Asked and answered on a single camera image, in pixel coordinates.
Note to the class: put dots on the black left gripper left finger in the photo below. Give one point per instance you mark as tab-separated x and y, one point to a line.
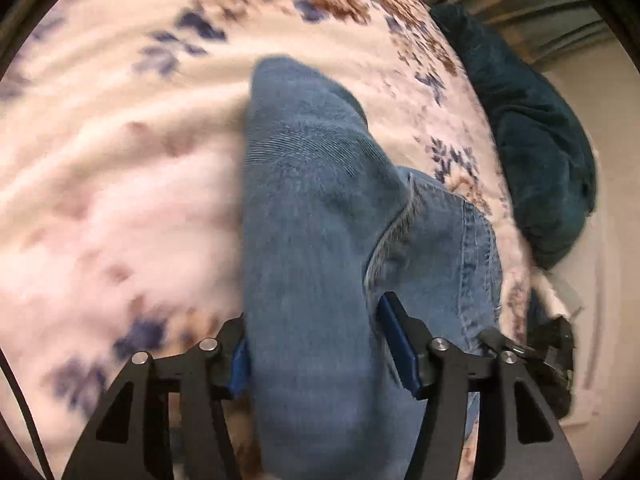
128	436

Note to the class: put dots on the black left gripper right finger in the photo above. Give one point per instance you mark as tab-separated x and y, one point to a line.
518	436

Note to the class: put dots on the blue denim jeans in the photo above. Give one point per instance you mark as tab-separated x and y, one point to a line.
329	225

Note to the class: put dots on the dark teal cloth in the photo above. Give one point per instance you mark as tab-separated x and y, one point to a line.
544	152

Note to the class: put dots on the floral fleece blanket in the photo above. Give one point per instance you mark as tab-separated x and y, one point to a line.
121	152

